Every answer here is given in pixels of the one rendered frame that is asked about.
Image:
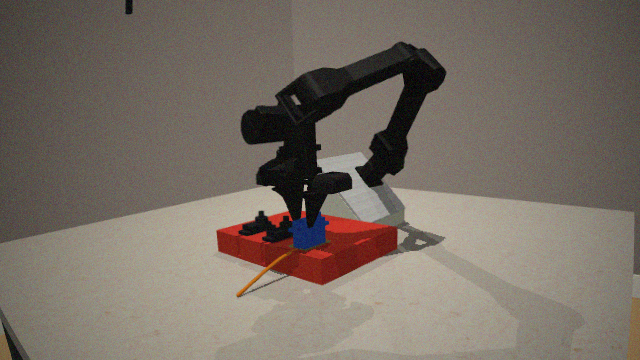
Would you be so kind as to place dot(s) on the red rectangular plate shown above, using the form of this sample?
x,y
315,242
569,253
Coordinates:
x,y
349,245

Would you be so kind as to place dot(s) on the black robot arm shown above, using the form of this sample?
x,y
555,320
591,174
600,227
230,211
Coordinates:
x,y
323,91

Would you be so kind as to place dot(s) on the blue micro servo with orange cable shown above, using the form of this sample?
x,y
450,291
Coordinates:
x,y
303,237

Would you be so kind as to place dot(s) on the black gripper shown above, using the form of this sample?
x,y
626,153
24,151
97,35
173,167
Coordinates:
x,y
319,186

